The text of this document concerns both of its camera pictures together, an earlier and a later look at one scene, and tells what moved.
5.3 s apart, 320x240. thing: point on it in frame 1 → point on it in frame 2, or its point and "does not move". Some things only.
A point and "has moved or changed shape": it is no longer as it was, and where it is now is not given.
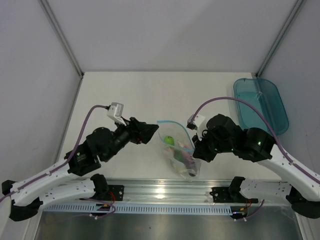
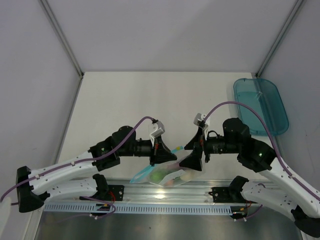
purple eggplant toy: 190,164 has moved or changed shape
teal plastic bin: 266,95 does not move
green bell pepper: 178,154 → 163,172
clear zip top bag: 179,149 → 168,173
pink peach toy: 170,150 has moved or changed shape
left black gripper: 140,132 → 159,153
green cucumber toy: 169,140 → 157,176
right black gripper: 200,151 does not move
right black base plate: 229,195 does not move
